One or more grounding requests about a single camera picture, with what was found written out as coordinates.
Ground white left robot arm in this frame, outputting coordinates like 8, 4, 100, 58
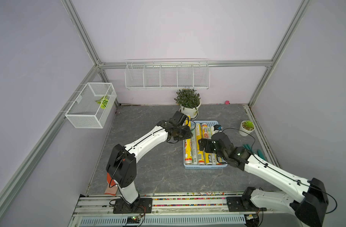
106, 111, 192, 205

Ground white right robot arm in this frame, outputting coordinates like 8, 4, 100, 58
198, 131, 329, 227

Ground blue plastic basket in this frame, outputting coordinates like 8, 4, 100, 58
183, 120, 228, 169

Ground large potted green plant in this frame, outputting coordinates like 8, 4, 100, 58
174, 89, 201, 120

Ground small potted succulent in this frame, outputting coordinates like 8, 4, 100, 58
239, 120, 255, 136

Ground green leaf toy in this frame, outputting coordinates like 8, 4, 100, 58
96, 96, 109, 109

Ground orange work glove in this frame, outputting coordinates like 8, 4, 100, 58
104, 173, 119, 196

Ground white vent grille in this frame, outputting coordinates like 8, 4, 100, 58
77, 214, 246, 227

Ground white wire wall shelf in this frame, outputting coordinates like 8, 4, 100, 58
125, 59, 210, 89

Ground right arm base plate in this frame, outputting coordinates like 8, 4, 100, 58
226, 196, 262, 212

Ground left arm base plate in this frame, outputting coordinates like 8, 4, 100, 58
113, 197, 153, 214

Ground white mesh wall basket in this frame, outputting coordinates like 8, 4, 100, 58
65, 82, 117, 129

